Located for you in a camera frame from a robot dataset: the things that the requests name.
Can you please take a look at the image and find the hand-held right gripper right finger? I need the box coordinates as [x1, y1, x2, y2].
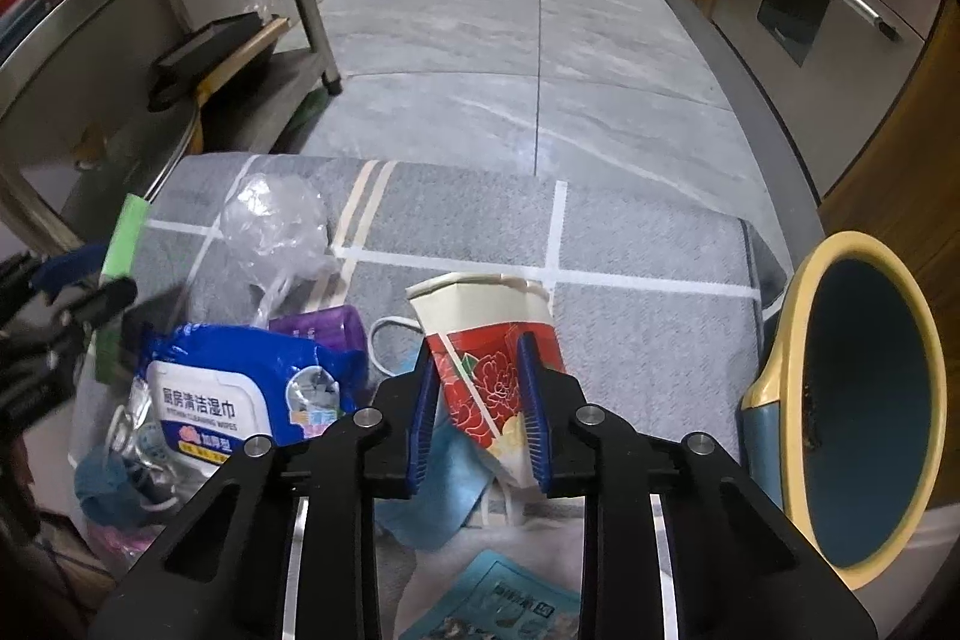
[517, 331, 878, 640]

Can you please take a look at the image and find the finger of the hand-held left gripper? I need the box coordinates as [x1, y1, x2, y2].
[31, 242, 111, 298]
[46, 276, 140, 332]

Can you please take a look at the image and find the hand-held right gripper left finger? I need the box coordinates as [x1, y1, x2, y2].
[90, 340, 440, 640]

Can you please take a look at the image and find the red floral paper cup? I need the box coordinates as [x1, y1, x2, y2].
[405, 271, 575, 492]

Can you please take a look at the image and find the purple plastic bottle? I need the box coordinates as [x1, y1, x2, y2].
[268, 304, 368, 372]

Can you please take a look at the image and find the blue bin with yellow rim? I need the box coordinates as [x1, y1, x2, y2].
[739, 231, 947, 592]

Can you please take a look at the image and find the blue face mask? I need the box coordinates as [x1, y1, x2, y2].
[367, 316, 500, 551]

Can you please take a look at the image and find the blue cloth piece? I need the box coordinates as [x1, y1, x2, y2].
[75, 441, 143, 521]

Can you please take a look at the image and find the dark pan with lid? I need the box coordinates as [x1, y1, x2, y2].
[71, 100, 208, 203]

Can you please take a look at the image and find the blue wet wipes pack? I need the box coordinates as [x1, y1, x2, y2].
[139, 323, 368, 470]

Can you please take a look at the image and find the teal foil packet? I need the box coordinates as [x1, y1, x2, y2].
[397, 550, 583, 640]

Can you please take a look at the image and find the crumpled clear plastic bag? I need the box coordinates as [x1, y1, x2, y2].
[219, 173, 343, 332]

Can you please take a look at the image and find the grey checked mat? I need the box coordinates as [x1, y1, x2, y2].
[71, 154, 796, 536]

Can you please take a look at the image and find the pink packet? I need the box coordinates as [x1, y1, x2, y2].
[86, 516, 178, 575]

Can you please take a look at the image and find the stainless steel rack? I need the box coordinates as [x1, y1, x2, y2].
[0, 0, 346, 281]

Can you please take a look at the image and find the black tray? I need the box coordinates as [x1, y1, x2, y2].
[148, 10, 282, 112]

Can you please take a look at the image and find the green cloth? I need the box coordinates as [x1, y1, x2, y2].
[289, 89, 332, 136]

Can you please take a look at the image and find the wooden cutting board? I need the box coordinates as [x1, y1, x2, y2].
[196, 17, 290, 103]

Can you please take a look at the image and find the wooden cabinet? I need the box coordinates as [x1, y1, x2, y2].
[814, 0, 960, 311]

